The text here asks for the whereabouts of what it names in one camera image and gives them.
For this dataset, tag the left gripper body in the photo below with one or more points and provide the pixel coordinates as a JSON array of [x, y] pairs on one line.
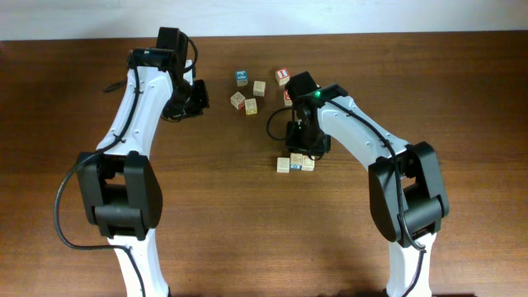
[[187, 99]]

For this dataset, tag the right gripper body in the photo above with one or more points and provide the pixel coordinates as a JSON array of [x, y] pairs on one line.
[[308, 145]]

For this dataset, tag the wooden block blue side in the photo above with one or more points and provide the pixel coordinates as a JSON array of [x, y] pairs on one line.
[[296, 161]]

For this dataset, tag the wooden block circle top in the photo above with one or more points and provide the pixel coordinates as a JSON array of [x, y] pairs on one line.
[[308, 164]]

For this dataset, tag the wooden block red bottom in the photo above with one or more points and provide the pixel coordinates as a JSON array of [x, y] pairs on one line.
[[283, 165]]

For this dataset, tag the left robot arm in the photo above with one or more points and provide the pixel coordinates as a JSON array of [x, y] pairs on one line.
[[120, 192]]

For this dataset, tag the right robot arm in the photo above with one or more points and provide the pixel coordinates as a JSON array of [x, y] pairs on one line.
[[408, 198]]

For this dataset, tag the red U wooden block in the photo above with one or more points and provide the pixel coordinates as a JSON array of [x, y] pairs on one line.
[[287, 99]]

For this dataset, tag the wooden block butterfly left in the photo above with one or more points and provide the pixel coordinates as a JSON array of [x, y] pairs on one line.
[[238, 100]]

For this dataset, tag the yellow wooden block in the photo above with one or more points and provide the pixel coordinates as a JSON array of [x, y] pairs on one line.
[[251, 106]]

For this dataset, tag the blue top wooden block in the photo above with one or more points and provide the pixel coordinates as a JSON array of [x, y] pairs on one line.
[[241, 77]]

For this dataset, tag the red I wooden block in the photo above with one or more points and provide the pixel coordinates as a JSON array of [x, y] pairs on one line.
[[282, 76]]

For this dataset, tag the plain wooden block top middle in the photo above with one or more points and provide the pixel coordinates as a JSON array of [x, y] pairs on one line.
[[259, 88]]

